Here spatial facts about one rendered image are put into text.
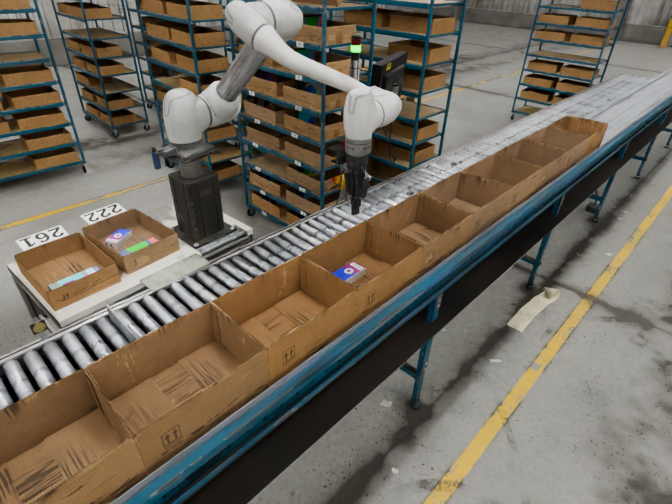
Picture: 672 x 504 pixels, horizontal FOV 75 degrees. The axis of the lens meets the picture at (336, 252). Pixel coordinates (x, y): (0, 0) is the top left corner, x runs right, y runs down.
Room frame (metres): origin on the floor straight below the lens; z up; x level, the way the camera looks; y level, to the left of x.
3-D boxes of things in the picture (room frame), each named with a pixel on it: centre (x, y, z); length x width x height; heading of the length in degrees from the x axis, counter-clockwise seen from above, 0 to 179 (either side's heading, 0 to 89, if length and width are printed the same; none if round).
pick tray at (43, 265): (1.56, 1.19, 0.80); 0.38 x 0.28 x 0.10; 50
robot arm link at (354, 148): (1.47, -0.06, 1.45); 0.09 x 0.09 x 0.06
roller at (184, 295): (1.38, 0.54, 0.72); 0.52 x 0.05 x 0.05; 47
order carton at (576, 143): (2.84, -1.43, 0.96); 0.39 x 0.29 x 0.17; 137
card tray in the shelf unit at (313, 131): (3.15, 0.17, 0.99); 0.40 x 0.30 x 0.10; 44
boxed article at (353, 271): (1.45, -0.06, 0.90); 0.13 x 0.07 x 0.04; 137
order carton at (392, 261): (1.41, -0.10, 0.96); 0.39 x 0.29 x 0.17; 137
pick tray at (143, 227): (1.82, 1.01, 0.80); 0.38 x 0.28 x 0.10; 52
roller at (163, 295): (1.33, 0.59, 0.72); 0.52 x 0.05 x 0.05; 47
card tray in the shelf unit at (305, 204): (3.15, 0.17, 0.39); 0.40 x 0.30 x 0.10; 47
